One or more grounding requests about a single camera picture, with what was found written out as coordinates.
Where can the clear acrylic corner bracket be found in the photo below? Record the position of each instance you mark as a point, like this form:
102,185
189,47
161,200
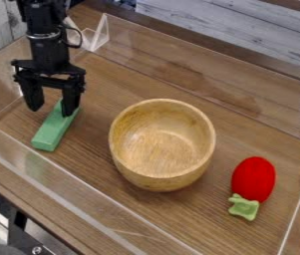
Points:
89,39

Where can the red felt strawberry toy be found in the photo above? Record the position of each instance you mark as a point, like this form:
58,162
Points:
254,179

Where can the brown wooden bowl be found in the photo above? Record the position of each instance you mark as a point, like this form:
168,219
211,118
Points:
163,141

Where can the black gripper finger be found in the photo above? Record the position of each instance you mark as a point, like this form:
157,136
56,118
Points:
70,100
33,94

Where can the clear acrylic tray wall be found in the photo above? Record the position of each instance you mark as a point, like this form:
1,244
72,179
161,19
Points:
88,220

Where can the green rectangular block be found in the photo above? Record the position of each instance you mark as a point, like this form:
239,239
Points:
53,129

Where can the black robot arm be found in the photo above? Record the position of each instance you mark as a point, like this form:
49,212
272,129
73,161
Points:
45,15

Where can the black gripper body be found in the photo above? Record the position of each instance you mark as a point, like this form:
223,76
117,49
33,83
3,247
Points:
49,68

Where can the black table leg bracket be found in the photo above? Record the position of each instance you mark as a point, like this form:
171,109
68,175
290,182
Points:
20,239

